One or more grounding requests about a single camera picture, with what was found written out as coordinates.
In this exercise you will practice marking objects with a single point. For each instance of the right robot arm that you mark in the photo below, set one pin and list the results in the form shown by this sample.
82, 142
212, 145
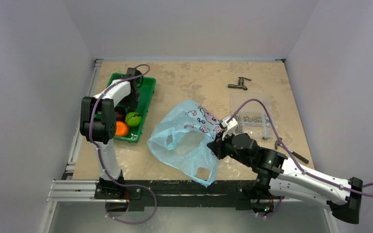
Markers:
277, 175

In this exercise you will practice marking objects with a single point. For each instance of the dark metal faucet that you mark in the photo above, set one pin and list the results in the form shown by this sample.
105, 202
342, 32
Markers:
240, 84

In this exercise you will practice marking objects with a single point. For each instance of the black handled pliers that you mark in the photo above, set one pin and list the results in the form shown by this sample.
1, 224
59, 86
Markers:
295, 154

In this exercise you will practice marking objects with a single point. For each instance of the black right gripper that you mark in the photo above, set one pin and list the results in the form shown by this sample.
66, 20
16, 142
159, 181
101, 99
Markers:
218, 146

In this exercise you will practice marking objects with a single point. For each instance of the aluminium frame rail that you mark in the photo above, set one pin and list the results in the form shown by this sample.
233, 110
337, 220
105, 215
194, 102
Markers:
60, 102

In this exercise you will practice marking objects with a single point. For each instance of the green fake fruit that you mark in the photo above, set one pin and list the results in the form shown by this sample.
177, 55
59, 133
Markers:
133, 119

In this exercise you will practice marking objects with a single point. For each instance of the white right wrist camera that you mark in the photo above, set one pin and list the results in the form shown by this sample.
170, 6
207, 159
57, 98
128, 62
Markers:
228, 125

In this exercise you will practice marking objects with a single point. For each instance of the light blue plastic bag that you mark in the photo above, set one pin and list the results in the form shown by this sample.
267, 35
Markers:
180, 141

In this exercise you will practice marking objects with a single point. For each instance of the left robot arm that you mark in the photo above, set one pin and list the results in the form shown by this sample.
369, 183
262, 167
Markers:
98, 126

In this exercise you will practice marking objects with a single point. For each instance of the dark red fake fruit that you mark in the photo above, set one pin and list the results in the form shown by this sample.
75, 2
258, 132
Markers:
120, 113

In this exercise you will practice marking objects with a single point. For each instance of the clear plastic screw box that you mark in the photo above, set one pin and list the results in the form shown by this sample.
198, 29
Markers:
252, 118

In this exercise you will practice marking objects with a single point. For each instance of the green plastic tray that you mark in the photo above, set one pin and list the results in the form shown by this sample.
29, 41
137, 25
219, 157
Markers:
146, 89

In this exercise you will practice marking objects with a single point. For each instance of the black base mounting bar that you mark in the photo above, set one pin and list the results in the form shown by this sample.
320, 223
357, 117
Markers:
241, 195

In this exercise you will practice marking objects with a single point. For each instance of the orange fake fruit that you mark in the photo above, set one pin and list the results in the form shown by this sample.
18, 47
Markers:
122, 130

